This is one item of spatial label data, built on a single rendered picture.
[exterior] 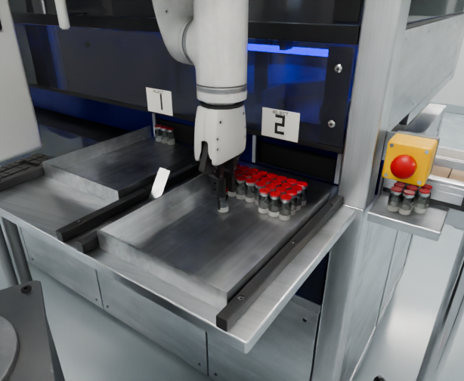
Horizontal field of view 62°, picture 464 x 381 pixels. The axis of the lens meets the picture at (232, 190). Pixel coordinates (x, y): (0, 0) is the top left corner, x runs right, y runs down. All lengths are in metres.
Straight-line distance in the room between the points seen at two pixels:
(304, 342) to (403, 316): 0.92
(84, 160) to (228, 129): 0.49
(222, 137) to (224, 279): 0.23
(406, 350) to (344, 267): 0.96
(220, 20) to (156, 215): 0.36
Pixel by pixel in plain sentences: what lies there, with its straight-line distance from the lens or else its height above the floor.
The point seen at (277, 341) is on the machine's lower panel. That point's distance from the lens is 1.12.
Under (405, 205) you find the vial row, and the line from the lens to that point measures 0.79.
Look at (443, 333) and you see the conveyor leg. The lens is 1.09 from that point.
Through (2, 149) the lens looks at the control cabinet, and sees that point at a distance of 1.35.
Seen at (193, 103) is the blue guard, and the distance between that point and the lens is 0.92.
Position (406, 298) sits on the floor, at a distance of 2.02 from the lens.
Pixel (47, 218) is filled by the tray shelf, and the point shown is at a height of 0.88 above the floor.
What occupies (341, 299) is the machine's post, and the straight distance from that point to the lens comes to 0.93.
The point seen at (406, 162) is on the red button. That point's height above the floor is 1.01.
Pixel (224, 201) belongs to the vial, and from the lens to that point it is 0.73.
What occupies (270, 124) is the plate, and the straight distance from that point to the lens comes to 0.81.
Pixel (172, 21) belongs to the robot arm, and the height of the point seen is 1.22.
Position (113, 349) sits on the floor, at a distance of 1.72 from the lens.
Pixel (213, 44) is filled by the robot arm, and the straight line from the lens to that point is 0.61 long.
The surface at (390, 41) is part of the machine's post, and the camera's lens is 0.70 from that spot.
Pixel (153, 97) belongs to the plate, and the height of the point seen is 1.03.
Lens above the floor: 1.25
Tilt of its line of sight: 27 degrees down
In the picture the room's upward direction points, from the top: straight up
